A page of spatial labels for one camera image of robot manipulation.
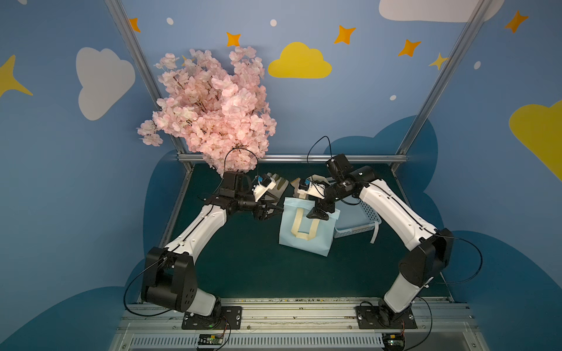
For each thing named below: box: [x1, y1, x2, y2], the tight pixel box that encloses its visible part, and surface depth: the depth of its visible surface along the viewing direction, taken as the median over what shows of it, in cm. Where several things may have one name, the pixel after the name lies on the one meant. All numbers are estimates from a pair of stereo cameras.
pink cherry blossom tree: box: [137, 46, 278, 177], surface depth 66 cm
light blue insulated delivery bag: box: [278, 196, 341, 257], surface depth 80 cm
